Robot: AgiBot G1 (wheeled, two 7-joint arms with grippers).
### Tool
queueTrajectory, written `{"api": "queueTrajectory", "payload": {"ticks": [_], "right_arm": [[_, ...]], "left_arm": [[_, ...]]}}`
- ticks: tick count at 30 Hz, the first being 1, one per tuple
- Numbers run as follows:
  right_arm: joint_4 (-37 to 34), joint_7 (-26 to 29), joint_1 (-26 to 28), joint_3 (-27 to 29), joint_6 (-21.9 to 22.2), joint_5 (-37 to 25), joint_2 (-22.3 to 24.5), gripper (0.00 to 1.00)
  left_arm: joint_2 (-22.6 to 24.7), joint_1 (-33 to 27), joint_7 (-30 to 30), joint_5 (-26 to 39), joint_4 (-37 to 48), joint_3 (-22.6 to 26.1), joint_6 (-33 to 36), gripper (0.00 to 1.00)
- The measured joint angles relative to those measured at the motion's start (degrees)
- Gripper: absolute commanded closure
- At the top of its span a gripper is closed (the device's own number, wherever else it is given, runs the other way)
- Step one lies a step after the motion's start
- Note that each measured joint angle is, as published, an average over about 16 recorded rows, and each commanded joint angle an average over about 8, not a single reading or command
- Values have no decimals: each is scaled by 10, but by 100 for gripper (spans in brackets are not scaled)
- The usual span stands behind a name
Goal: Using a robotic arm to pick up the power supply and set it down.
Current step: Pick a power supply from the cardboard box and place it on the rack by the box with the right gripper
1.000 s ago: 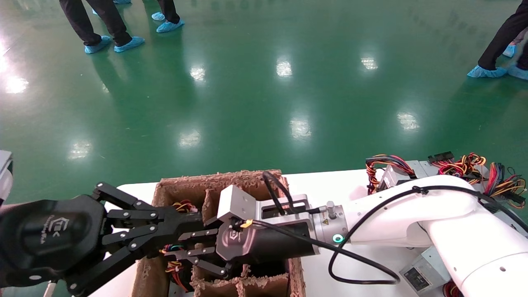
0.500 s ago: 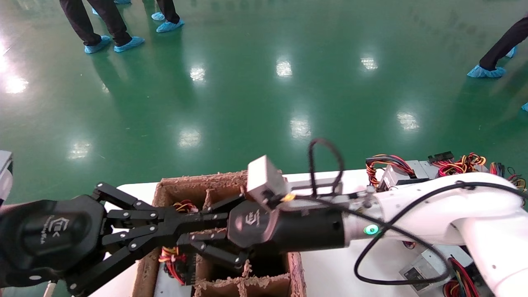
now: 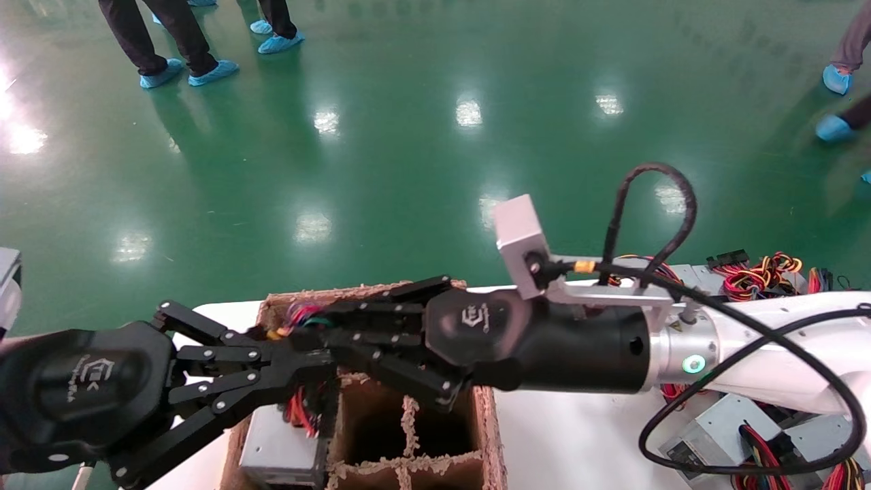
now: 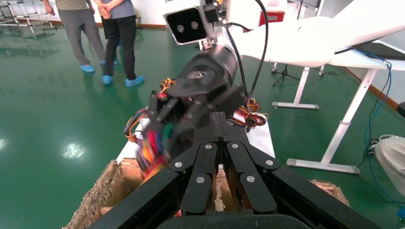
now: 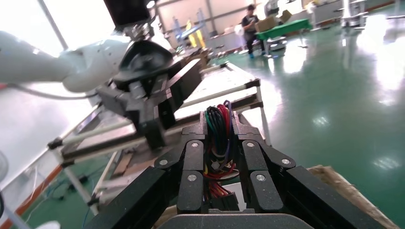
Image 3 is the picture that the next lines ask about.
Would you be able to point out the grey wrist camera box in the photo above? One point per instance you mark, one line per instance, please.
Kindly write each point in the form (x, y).
(8, 286)
(520, 231)

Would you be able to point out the person in grey trousers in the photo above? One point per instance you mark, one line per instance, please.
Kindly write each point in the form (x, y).
(837, 78)

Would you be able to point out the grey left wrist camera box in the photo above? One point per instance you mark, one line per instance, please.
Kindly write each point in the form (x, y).
(8, 286)

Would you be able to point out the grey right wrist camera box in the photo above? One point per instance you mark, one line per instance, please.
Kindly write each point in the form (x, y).
(520, 231)

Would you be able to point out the brown cardboard divider box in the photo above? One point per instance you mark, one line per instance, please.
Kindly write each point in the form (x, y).
(486, 442)

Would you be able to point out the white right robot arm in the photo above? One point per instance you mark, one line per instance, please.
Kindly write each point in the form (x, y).
(816, 306)

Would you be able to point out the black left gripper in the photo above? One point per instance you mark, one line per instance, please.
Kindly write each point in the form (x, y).
(75, 388)

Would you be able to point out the white tube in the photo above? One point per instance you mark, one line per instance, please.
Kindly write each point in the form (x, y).
(81, 478)

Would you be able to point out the black multi-pin connector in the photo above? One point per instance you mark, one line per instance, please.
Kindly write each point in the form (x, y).
(728, 259)

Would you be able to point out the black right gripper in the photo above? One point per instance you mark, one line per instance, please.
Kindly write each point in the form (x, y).
(578, 347)

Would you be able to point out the person in black trousers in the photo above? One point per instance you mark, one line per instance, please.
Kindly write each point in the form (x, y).
(279, 41)
(833, 128)
(177, 34)

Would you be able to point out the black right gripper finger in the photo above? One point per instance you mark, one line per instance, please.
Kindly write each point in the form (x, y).
(381, 309)

